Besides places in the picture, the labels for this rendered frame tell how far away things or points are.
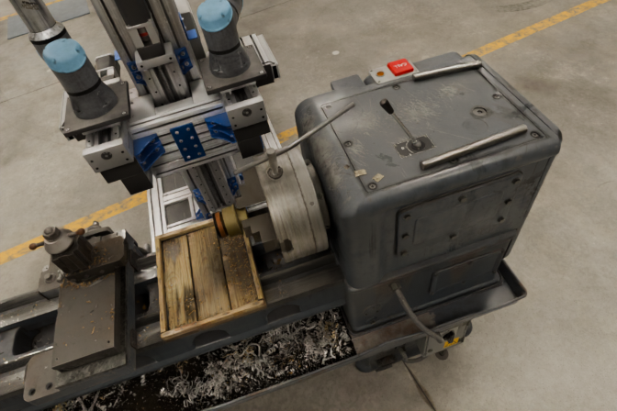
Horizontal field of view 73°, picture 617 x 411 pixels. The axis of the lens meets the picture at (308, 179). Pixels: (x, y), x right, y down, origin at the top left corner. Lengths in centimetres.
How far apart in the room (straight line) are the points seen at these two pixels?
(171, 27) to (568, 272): 214
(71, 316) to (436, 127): 112
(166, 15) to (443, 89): 100
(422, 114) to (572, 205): 171
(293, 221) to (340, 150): 21
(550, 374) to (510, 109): 134
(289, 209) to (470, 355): 135
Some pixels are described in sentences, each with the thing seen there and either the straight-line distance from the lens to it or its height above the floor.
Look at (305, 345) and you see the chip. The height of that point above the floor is 59.
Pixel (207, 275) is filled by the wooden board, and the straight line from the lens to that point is 136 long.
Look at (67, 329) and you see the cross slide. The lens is 137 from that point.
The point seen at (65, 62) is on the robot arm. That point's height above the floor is 137.
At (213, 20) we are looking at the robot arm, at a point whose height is 137.
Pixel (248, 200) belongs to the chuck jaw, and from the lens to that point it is 116.
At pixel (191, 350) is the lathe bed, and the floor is 71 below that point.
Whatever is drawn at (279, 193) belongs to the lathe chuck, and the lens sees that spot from 103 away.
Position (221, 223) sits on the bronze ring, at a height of 111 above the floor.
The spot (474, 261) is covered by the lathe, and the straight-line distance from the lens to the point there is 145.
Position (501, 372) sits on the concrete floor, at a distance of 217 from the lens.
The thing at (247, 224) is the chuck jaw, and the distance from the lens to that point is 114.
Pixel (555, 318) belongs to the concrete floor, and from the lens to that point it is 234.
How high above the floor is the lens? 200
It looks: 48 degrees down
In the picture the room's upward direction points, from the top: 10 degrees counter-clockwise
